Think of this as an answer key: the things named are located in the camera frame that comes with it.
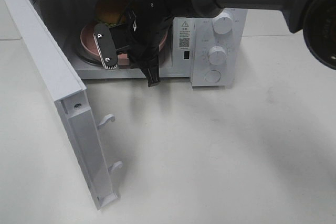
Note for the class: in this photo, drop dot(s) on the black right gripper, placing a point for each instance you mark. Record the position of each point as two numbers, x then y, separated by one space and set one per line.
145 35

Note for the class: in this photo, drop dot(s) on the round white door button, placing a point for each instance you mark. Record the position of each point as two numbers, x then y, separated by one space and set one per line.
213 76

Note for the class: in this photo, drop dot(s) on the pink round plate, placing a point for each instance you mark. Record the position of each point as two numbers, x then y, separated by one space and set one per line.
89 45

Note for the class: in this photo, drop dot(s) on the toy burger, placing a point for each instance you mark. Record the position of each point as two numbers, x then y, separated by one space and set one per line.
110 11

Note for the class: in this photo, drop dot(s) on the white microwave door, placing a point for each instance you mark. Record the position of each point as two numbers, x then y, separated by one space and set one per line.
68 93

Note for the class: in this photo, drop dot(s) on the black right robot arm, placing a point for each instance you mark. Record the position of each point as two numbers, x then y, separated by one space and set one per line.
315 18

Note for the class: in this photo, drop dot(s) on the glass microwave turntable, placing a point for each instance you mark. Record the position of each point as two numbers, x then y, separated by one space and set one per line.
164 55

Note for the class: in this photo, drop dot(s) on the upper white microwave knob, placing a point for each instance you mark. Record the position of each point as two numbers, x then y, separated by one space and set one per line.
223 23

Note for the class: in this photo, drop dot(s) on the white microwave oven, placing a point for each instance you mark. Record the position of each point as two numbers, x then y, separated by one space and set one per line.
203 50

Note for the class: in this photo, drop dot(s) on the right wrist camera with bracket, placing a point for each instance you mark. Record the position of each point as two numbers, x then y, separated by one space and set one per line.
111 42

